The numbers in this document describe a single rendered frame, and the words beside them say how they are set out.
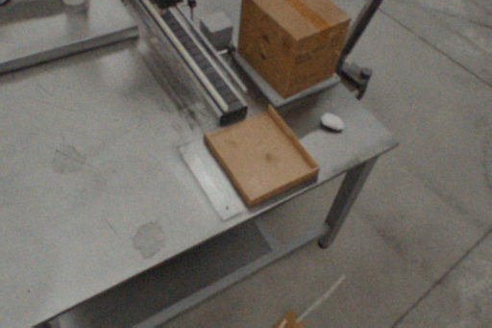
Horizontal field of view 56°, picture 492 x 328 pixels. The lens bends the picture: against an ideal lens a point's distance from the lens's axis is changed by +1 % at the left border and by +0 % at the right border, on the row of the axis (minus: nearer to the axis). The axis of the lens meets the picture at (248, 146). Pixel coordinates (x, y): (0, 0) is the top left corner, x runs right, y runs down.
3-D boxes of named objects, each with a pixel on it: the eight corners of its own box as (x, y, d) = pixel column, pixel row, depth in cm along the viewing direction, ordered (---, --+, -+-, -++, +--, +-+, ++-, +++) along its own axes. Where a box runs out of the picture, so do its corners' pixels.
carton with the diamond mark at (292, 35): (235, 51, 177) (241, -11, 156) (283, 32, 187) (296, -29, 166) (283, 100, 164) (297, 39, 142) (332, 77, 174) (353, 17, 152)
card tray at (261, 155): (203, 138, 152) (203, 130, 149) (268, 112, 162) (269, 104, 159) (250, 207, 138) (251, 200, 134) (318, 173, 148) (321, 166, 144)
